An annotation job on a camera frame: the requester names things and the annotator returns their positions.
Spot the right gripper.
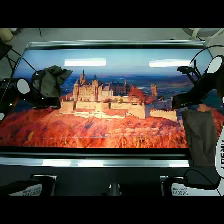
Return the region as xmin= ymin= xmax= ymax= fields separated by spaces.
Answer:
xmin=171 ymin=87 xmax=205 ymax=110

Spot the olive green shirt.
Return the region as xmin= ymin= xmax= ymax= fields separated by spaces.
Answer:
xmin=32 ymin=65 xmax=74 ymax=99

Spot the brown garment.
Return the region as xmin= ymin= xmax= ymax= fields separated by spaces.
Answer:
xmin=181 ymin=109 xmax=218 ymax=168

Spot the silver frame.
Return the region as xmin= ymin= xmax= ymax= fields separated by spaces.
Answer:
xmin=0 ymin=39 xmax=214 ymax=197

